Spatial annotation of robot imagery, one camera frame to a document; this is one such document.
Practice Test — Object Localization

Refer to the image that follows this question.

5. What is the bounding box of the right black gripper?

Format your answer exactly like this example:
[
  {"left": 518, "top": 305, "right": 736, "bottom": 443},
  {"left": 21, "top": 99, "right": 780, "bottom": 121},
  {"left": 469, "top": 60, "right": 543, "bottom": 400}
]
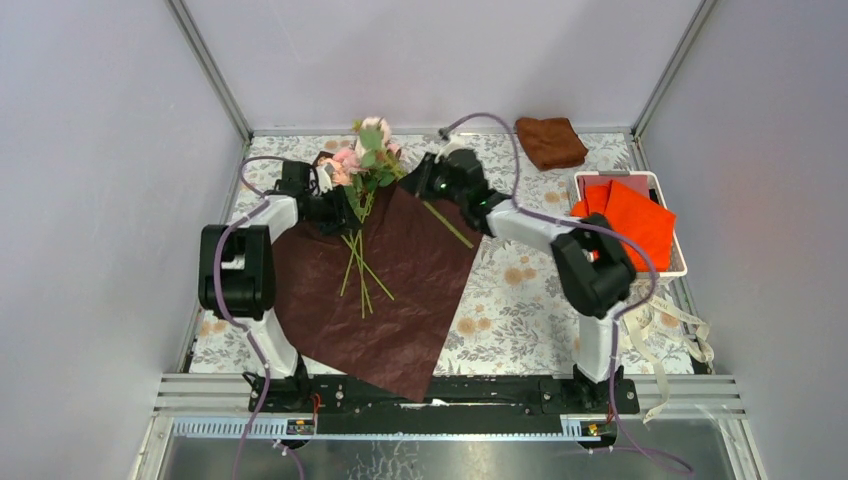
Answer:
[{"left": 397, "top": 152, "right": 467, "bottom": 208}]

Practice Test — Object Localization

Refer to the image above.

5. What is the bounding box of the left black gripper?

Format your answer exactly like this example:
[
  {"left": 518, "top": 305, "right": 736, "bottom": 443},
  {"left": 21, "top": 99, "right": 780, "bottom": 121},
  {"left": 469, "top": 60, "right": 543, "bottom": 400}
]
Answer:
[{"left": 302, "top": 183, "right": 363, "bottom": 236}]

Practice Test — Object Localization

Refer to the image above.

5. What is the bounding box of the pink fake flower bouquet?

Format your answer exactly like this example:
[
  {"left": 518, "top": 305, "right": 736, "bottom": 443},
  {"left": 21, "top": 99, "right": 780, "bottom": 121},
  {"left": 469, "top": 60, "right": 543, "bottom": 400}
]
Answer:
[{"left": 317, "top": 115, "right": 478, "bottom": 319}]

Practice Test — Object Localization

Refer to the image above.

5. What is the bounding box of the dark red wrapping paper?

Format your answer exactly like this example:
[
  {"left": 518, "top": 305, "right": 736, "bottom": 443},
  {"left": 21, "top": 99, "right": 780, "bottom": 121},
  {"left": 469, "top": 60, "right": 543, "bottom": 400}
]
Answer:
[{"left": 273, "top": 185, "right": 482, "bottom": 401}]

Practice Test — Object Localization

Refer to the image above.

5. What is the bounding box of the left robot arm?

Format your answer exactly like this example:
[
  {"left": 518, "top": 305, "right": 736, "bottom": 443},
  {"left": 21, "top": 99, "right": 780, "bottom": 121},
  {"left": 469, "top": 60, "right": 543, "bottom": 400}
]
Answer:
[{"left": 198, "top": 157, "right": 360, "bottom": 411}]

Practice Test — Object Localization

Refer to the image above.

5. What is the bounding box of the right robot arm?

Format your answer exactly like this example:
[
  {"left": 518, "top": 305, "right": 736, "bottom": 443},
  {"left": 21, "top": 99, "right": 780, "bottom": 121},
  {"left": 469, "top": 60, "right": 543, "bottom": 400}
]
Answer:
[{"left": 400, "top": 147, "right": 636, "bottom": 412}]

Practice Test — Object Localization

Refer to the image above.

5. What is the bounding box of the brown folded cloth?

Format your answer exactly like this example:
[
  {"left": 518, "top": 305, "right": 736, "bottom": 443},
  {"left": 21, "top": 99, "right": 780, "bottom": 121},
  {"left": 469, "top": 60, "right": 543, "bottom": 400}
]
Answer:
[{"left": 514, "top": 117, "right": 589, "bottom": 171}]

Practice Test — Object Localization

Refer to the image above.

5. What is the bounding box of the floral tablecloth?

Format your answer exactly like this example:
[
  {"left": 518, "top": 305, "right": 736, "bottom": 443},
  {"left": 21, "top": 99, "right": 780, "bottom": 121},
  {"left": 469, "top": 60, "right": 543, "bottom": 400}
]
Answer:
[{"left": 187, "top": 132, "right": 694, "bottom": 376}]

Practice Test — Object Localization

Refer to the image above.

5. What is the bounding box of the white plastic basket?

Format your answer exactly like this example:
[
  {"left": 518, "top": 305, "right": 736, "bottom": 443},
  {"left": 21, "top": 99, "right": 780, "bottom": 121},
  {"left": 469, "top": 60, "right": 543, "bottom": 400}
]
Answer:
[{"left": 571, "top": 171, "right": 688, "bottom": 284}]

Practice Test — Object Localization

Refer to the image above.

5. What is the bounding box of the dark red paper in basket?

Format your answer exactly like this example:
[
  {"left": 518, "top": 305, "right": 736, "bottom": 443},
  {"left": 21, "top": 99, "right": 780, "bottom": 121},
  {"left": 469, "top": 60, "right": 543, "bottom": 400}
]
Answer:
[{"left": 576, "top": 175, "right": 650, "bottom": 198}]

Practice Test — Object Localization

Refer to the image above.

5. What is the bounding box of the orange cloth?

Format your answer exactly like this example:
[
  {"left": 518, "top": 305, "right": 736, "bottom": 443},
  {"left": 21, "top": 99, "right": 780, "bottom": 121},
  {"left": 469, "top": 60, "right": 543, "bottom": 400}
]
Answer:
[{"left": 571, "top": 182, "right": 676, "bottom": 272}]

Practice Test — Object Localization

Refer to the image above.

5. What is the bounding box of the cream printed ribbon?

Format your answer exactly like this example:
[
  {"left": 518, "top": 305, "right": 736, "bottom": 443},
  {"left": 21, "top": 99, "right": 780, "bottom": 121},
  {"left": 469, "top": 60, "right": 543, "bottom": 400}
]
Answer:
[{"left": 619, "top": 296, "right": 715, "bottom": 424}]

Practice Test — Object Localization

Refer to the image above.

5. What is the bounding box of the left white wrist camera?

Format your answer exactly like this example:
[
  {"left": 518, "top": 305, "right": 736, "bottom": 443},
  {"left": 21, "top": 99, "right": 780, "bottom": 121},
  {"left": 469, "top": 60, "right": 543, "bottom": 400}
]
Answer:
[{"left": 315, "top": 161, "right": 336, "bottom": 194}]

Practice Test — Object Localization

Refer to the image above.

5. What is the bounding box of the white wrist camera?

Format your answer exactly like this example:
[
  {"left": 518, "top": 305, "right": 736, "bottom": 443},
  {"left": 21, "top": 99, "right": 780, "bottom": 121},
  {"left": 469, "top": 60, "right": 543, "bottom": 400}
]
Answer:
[
  {"left": 436, "top": 127, "right": 466, "bottom": 163},
  {"left": 315, "top": 161, "right": 336, "bottom": 194}
]

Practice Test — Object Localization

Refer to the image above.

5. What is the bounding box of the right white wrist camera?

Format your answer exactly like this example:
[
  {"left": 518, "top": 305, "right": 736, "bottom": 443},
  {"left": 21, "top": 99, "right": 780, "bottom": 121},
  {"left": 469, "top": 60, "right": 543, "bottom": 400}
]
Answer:
[{"left": 436, "top": 127, "right": 466, "bottom": 163}]

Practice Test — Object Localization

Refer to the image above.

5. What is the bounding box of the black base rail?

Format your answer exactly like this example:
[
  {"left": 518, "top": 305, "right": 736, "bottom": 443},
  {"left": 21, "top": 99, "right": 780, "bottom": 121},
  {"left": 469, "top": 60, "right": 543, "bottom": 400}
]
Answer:
[{"left": 242, "top": 372, "right": 640, "bottom": 435}]

